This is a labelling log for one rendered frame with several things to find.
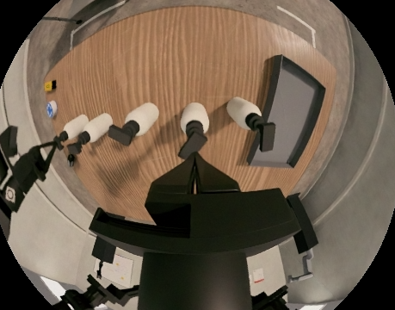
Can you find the yellow spirit level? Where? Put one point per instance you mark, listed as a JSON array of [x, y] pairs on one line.
[[51, 86]]

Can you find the white pump bottle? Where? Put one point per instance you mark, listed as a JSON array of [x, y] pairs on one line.
[[72, 130], [194, 119], [92, 132], [138, 123], [248, 117]]

